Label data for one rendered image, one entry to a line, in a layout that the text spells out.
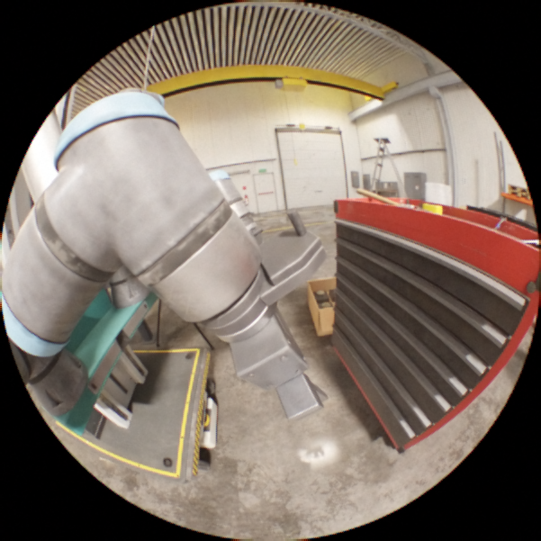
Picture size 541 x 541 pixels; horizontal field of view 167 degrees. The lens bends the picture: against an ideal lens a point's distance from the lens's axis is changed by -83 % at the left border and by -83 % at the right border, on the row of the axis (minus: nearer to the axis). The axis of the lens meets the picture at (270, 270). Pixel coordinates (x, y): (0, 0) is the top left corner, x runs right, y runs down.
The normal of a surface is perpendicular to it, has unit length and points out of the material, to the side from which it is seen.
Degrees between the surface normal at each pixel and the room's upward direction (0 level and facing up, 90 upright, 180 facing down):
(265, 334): 25
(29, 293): 94
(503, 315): 90
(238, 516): 0
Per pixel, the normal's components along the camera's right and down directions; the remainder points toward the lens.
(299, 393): -0.47, -0.70
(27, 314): 0.61, 0.44
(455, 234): -0.97, 0.19
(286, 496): -0.13, -0.91
